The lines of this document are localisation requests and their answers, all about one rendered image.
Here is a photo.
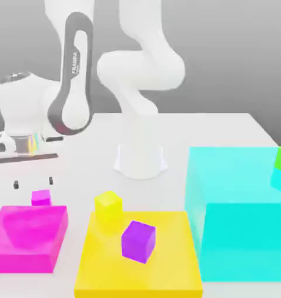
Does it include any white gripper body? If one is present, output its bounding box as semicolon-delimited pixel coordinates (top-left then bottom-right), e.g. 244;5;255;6
0;152;61;173

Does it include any small magenta cube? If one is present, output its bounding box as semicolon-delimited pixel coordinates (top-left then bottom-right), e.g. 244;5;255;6
31;189;52;207

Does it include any small yellow cube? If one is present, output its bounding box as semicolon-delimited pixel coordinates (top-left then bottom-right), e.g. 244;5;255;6
94;190;124;236

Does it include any small purple cube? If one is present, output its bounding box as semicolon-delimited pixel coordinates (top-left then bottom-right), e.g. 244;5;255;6
121;220;157;265

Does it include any large magenta box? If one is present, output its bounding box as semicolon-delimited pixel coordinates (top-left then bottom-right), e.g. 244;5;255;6
0;204;69;274

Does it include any large yellow box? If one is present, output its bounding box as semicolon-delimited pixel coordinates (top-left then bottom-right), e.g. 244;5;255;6
73;210;203;298

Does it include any large cyan box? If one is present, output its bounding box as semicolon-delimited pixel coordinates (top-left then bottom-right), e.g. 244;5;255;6
184;146;281;283

